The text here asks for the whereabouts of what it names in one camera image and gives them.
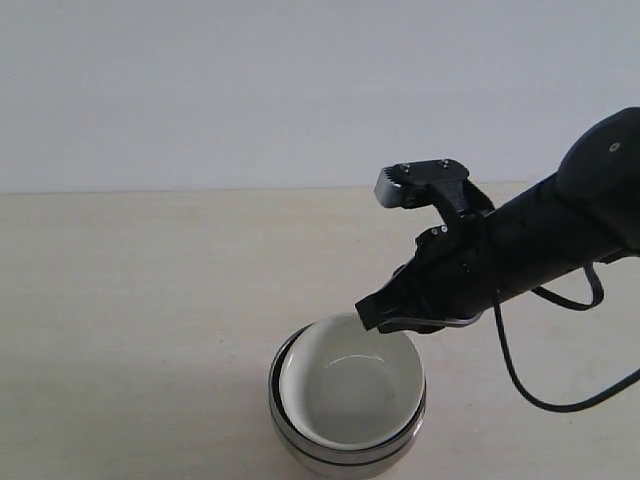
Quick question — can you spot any ribbed stainless steel bowl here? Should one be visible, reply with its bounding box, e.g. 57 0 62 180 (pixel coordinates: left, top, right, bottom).
268 319 429 441

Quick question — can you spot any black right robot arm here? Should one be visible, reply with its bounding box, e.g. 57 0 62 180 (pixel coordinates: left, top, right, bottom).
355 107 639 334

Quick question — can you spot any white ceramic bowl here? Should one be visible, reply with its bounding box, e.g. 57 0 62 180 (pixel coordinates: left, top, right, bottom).
278 313 426 450

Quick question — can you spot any smooth stainless steel bowl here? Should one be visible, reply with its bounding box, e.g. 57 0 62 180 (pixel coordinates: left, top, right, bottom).
269 397 427 479

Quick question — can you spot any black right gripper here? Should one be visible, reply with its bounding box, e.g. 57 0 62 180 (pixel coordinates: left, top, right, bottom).
355 219 495 335

